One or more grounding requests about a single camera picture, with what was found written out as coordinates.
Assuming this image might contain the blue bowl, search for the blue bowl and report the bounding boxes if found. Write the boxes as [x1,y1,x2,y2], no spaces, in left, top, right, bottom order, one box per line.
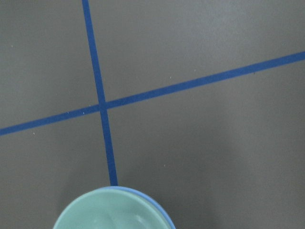
[103,186,176,229]

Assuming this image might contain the green bowl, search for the green bowl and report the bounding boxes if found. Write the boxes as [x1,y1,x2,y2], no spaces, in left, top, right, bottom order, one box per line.
[53,188,168,229]

